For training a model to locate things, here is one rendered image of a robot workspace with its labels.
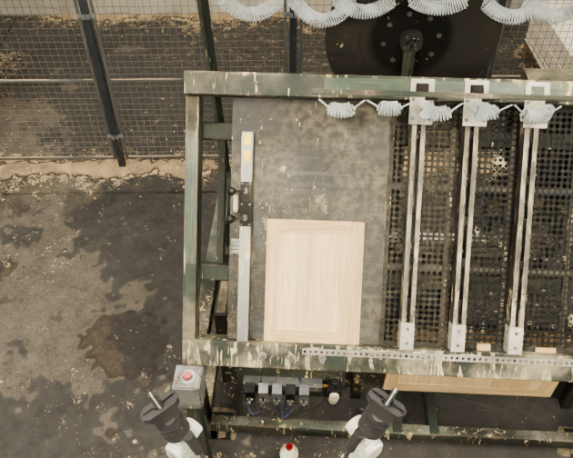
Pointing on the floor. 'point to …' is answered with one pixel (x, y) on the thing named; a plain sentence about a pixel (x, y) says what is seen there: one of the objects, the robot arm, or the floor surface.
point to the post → (203, 429)
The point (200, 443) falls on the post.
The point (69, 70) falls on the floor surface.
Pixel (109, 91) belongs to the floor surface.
